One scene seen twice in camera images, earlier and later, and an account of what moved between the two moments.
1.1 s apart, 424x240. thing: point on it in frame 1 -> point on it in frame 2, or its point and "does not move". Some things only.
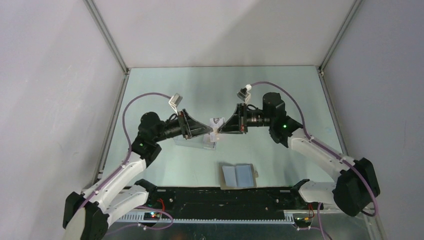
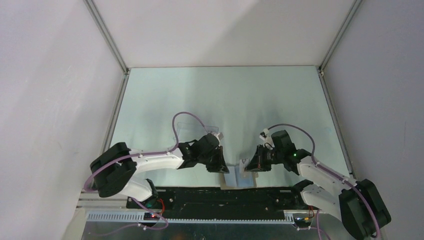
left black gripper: (190, 127) -> (220, 165)
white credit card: (215, 123) -> (243, 163)
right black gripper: (238, 123) -> (257, 163)
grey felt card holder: (237, 176) does not move
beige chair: (74, 227) does not move
